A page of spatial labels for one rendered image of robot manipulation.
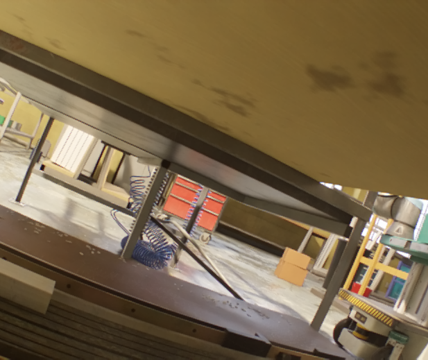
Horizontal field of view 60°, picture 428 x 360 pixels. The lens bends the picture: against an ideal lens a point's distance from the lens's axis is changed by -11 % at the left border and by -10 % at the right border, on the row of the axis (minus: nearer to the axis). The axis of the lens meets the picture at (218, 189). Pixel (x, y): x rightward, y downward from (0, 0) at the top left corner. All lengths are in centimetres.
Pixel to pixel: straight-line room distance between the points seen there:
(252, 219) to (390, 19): 964
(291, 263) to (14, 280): 471
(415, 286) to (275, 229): 784
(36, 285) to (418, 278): 232
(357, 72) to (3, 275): 33
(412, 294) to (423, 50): 228
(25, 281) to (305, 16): 30
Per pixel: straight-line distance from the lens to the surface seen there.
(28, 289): 35
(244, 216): 977
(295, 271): 500
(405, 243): 233
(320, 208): 102
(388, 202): 259
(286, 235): 1031
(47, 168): 537
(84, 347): 33
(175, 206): 517
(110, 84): 81
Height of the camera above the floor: 47
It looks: 2 degrees up
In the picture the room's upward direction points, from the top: 24 degrees clockwise
